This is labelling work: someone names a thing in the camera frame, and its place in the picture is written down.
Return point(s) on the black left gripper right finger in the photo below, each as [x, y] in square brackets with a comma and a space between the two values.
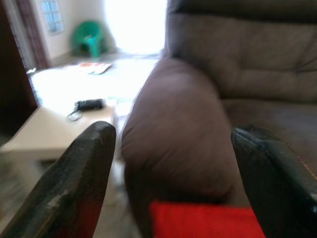
[280, 193]

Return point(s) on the green plastic stool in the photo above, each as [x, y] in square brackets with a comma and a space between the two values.
[90, 34]

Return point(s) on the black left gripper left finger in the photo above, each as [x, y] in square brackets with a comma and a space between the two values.
[74, 183]

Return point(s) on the dark brown fabric sofa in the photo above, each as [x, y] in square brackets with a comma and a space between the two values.
[260, 62]

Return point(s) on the white side table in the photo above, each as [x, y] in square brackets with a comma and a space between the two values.
[59, 134]

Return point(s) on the glass block window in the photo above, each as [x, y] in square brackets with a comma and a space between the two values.
[52, 15]

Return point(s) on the red pillow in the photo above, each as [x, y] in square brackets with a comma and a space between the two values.
[203, 220]

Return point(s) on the dark wooden door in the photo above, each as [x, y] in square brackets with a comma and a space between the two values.
[12, 74]

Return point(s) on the colourful floor mat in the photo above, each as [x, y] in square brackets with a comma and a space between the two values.
[95, 67]

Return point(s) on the brown wooden door frame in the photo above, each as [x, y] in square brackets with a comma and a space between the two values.
[34, 37]

